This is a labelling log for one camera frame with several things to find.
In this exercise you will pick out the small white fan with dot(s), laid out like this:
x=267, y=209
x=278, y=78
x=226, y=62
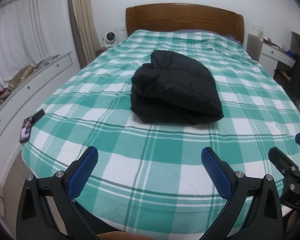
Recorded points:
x=109, y=38

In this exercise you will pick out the black puffer jacket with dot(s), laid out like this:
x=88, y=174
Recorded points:
x=175, y=90

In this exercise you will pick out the bed with green plaid sheet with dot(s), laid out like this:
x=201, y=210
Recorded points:
x=95, y=105

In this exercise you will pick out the beige cloth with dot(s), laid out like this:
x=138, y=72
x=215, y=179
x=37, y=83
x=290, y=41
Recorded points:
x=22, y=76

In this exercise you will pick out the red item on desk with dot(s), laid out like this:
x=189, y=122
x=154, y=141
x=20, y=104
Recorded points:
x=268, y=40

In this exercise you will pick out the wooden stool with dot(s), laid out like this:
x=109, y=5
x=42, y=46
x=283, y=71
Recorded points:
x=285, y=76

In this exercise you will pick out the black smartphone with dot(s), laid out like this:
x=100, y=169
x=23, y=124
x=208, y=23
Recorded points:
x=26, y=130

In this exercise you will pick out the white sheer curtain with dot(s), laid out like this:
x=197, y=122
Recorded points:
x=27, y=37

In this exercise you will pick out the blue item on desk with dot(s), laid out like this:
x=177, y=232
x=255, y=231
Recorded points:
x=290, y=53

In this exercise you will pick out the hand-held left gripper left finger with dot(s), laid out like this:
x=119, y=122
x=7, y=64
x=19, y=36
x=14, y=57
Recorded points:
x=82, y=172

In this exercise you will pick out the white wall socket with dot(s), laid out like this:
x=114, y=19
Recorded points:
x=120, y=28
x=254, y=27

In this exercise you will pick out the beige curtain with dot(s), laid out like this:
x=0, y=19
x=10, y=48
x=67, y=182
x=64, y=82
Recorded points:
x=83, y=25

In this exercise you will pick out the pile of dark red clothes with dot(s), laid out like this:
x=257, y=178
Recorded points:
x=0, y=100

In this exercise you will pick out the wooden headboard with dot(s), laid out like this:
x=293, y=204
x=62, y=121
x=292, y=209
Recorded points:
x=185, y=17

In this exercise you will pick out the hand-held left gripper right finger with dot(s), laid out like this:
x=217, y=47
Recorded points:
x=216, y=172

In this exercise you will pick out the long white drawer cabinet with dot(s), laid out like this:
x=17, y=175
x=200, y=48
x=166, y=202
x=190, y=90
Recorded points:
x=22, y=100

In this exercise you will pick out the white desk with drawers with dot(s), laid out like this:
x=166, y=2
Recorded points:
x=275, y=53

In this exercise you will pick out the clear bottle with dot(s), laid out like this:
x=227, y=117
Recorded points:
x=261, y=33

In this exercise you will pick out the wooden nightstand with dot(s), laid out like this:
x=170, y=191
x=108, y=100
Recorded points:
x=101, y=51

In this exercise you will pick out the open book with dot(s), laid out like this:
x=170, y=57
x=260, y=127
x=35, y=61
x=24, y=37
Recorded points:
x=48, y=60

